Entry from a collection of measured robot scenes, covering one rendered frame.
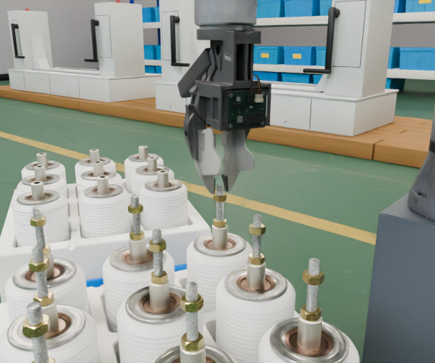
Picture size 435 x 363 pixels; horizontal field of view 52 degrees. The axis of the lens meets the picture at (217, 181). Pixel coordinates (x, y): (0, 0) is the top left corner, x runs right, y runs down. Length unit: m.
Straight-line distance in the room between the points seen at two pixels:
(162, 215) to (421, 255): 0.47
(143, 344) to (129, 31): 3.31
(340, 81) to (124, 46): 1.85
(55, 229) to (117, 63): 2.81
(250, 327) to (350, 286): 0.58
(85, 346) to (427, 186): 0.49
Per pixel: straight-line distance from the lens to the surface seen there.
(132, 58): 3.70
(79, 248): 0.86
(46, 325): 0.36
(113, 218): 0.87
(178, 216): 0.90
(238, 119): 0.54
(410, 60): 4.97
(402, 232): 0.67
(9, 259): 0.87
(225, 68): 0.54
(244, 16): 0.55
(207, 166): 0.58
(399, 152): 2.17
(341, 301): 1.03
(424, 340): 0.73
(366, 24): 2.35
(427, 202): 0.67
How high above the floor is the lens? 0.53
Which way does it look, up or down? 17 degrees down
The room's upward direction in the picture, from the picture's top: straight up
